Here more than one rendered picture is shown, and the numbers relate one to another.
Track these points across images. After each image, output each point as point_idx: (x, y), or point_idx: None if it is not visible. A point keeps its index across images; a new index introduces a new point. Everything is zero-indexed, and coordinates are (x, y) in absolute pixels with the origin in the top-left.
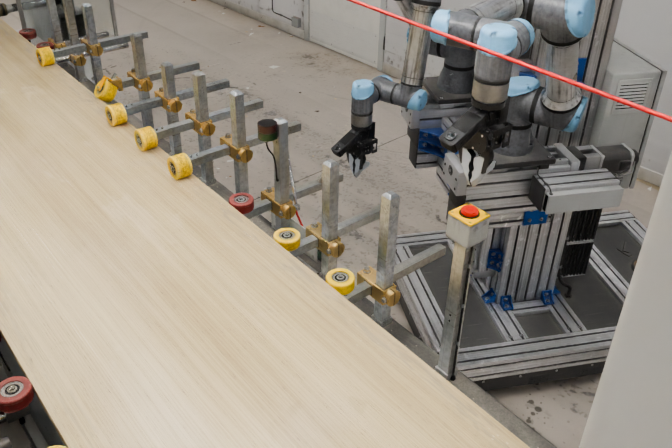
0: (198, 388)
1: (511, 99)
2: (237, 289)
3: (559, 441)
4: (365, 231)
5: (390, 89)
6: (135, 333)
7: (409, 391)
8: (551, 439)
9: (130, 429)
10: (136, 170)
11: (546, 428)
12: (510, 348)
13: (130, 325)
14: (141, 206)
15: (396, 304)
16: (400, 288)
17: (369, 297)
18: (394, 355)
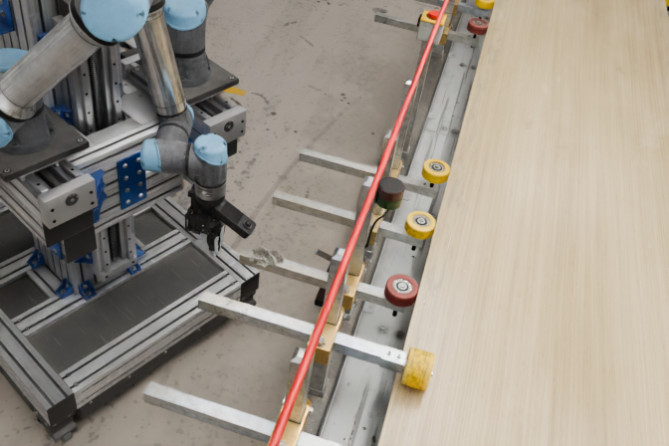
0: (606, 192)
1: (205, 17)
2: (515, 219)
3: (232, 233)
4: None
5: (183, 131)
6: (619, 251)
7: (495, 109)
8: (234, 237)
9: (663, 205)
10: (451, 445)
11: (224, 242)
12: (199, 237)
13: (618, 259)
14: (504, 372)
15: (113, 406)
16: (131, 370)
17: (114, 442)
18: (476, 120)
